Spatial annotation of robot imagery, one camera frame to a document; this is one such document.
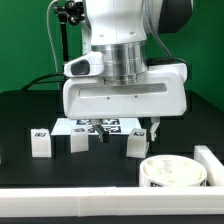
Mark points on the white sheet with tags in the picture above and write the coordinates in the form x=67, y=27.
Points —
x=122, y=126

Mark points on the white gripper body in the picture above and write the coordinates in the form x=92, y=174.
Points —
x=158, y=92

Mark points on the white round stool seat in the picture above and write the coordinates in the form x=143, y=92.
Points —
x=171, y=171

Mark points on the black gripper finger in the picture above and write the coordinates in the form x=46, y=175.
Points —
x=103, y=134
x=155, y=124

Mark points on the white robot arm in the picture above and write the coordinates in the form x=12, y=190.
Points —
x=114, y=78

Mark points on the white front obstacle rail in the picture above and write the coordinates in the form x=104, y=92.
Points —
x=110, y=201

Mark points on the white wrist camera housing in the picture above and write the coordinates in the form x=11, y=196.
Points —
x=90, y=64

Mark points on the black camera stand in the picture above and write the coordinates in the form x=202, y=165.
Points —
x=72, y=13

